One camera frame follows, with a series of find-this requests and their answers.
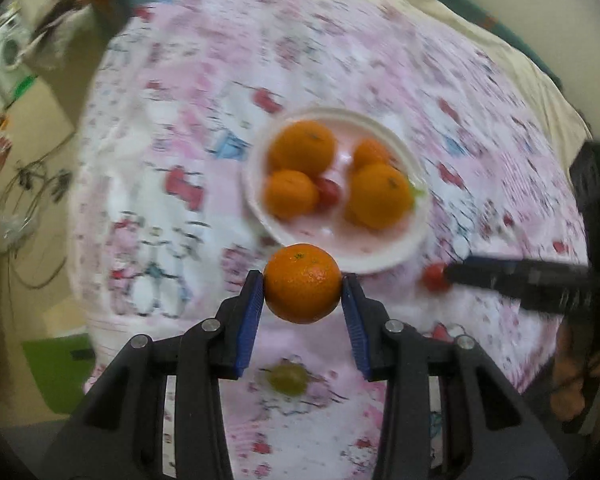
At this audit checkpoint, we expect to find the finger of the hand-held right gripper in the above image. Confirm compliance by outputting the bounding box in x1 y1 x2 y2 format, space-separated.
444 255 594 314

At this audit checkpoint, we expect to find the green floor mat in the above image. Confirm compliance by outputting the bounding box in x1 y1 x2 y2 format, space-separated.
21 334 102 417

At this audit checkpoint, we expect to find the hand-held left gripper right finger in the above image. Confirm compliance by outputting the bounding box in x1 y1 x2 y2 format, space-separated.
341 274 572 480

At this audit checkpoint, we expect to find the person's right hand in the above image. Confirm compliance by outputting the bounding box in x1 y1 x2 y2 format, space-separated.
551 327 590 421

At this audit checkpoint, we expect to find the white washing machine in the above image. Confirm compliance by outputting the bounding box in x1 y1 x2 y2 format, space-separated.
0 6 37 102

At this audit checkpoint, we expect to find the medium orange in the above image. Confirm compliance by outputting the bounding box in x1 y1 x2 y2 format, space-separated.
268 119 337 179

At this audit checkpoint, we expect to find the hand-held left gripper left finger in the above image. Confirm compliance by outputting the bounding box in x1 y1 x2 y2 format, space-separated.
40 270 266 480

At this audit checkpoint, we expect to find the pink printed bed sheet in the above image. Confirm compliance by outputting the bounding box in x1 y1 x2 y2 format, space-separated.
67 0 597 480

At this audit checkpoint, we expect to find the green grape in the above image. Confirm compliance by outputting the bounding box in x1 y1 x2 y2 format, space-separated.
267 362 309 395

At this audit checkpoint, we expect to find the white plate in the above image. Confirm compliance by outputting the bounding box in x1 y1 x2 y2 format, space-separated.
242 107 431 276

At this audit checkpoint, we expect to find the mandarin orange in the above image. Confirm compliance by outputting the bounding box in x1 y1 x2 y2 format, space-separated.
263 169 320 221
352 139 392 168
263 243 343 325

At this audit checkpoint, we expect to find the small red tomato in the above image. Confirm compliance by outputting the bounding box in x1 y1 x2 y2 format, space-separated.
421 262 452 294

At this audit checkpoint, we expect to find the coiled hose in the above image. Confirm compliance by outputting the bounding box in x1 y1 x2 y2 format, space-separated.
0 159 77 292

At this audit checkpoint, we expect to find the large orange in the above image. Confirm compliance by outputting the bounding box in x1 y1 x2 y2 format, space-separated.
343 162 415 231

